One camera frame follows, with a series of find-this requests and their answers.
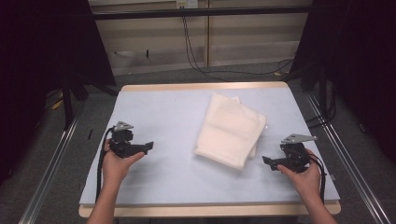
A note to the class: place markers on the black horizontal bar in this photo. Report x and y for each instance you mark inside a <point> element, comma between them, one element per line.
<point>199,12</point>

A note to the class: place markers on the small black floor object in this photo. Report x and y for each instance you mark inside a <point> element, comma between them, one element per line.
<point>90,134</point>

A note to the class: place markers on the black curtain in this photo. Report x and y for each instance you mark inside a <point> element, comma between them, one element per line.
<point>37,62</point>
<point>358,62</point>

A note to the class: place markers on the black metal stand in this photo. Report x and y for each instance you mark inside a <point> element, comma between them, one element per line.
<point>67,105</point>
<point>323,93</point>

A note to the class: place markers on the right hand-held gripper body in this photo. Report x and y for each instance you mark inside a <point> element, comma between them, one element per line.
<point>295,157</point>

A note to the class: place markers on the metal floor rail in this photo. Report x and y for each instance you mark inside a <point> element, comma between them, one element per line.
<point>348,155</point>
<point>49,174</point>

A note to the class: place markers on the wooden table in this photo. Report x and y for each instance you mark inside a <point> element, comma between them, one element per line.
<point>202,86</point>

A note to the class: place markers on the yellow tape strip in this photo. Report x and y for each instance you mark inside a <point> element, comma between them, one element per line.
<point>58,104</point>

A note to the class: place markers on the light blue table mat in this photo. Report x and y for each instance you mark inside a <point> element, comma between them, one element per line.
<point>174,124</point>

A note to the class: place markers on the white wall socket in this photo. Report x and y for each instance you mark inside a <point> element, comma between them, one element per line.
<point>187,3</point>

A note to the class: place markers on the person's right hand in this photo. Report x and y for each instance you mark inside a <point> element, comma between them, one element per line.
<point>306,183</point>

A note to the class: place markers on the white towel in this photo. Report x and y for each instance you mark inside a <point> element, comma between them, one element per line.
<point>230,130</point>

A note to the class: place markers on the person's left hand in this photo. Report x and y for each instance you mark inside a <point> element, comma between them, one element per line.
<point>115,169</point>

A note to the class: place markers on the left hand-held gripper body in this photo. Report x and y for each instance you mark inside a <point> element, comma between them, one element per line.
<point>122,143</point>

